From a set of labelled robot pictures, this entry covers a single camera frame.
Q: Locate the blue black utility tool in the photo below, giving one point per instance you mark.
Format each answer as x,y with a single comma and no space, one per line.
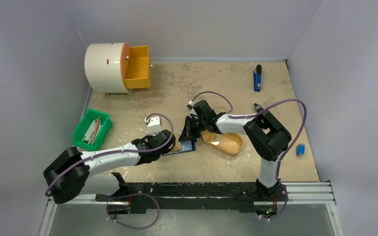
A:
257,78

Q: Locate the tan oval plastic tray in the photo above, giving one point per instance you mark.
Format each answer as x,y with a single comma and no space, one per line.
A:
229,143

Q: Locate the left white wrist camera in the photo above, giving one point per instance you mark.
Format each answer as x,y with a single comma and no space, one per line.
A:
154,125

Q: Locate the sticks in green bin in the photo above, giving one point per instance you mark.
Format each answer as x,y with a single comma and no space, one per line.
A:
92,131

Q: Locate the blue leather card holder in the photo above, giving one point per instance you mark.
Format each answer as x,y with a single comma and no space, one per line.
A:
187,146

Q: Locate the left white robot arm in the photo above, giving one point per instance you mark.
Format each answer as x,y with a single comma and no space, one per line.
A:
72,170

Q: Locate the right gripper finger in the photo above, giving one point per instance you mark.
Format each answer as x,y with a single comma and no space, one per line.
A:
186,132
195,127

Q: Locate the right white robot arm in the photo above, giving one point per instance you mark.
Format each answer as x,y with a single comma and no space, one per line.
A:
268,136

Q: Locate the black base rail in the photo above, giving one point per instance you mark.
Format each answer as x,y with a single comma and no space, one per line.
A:
245,197

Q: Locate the small black grey knob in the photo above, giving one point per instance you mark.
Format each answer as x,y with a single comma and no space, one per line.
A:
257,107

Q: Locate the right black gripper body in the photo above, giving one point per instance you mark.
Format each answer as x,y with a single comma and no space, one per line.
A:
192,127

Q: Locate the small blue block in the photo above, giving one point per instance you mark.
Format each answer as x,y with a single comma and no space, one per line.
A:
300,150

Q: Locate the orange plastic drawer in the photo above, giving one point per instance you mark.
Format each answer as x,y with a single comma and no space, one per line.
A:
138,73

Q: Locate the green plastic bin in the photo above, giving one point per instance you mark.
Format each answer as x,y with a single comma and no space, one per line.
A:
83,125

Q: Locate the white cylindrical drawer cabinet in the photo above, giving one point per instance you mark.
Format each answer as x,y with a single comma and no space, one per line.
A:
105,66

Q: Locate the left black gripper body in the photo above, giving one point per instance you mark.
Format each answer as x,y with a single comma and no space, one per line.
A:
158,154

